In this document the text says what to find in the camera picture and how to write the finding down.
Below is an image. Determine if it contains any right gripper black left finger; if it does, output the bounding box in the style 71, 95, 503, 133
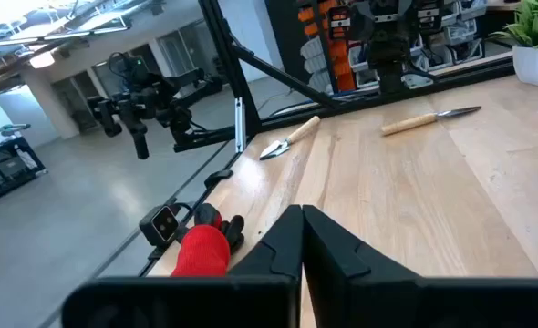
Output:
61, 203, 305, 328

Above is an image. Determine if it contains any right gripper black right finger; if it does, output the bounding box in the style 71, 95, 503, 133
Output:
302, 204, 538, 328

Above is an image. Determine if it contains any wooden-handled steel trowel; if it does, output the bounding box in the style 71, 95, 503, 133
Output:
258, 115, 322, 161

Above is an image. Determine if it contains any wooden-handled hand fork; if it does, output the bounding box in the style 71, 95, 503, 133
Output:
380, 105, 482, 138

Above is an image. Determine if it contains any black table edge clip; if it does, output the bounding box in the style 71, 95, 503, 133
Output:
203, 169, 234, 189

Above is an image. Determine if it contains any ceiling light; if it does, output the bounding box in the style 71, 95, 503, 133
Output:
27, 50, 56, 69

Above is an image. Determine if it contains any black cart with bins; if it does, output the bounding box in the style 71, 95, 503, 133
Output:
0, 135, 47, 200

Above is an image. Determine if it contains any storage shelf with bins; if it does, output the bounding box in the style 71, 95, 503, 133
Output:
264, 0, 521, 95

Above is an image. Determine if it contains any small black camera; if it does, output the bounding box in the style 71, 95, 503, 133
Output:
139, 203, 183, 250

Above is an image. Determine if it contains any silver metal bracket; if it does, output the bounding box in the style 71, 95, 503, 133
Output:
234, 96, 247, 154

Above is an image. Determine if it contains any black aluminium table frame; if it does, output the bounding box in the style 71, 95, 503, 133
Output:
136, 0, 516, 279

